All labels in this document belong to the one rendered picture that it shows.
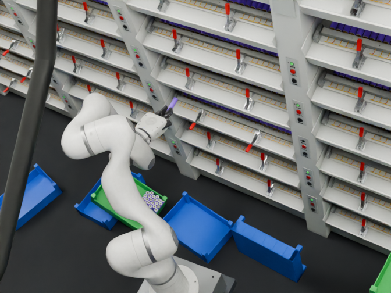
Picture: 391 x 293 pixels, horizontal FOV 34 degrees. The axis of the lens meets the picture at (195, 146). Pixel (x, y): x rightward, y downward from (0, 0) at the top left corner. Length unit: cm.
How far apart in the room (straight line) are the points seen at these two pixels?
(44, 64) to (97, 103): 124
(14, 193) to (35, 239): 237
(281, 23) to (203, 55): 48
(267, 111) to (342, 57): 50
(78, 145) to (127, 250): 37
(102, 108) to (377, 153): 91
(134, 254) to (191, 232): 94
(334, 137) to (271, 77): 30
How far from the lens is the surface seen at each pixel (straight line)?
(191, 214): 298
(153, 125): 245
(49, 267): 310
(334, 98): 204
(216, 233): 290
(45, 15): 79
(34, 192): 337
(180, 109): 264
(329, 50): 190
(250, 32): 200
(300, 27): 183
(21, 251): 321
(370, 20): 170
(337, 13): 173
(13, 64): 352
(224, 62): 221
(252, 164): 265
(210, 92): 240
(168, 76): 250
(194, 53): 227
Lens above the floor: 249
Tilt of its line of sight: 51 degrees down
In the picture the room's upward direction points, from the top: 21 degrees counter-clockwise
